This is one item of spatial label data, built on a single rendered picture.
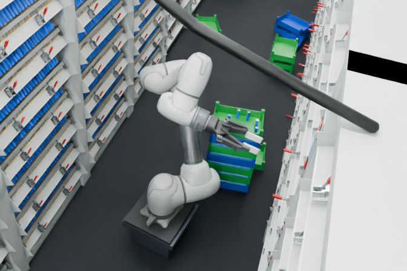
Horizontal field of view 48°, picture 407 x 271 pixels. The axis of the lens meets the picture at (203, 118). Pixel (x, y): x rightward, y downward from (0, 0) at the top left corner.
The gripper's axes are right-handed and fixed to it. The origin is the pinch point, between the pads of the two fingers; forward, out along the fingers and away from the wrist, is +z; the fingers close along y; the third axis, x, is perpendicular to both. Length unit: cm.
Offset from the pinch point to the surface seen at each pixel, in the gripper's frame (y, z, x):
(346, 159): 70, 5, 71
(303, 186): 40, 13, 30
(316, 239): 70, 11, 48
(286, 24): -270, 12, -91
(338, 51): -9.2, 10.5, 47.7
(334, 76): 6.6, 10.5, 47.7
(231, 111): -80, -9, -58
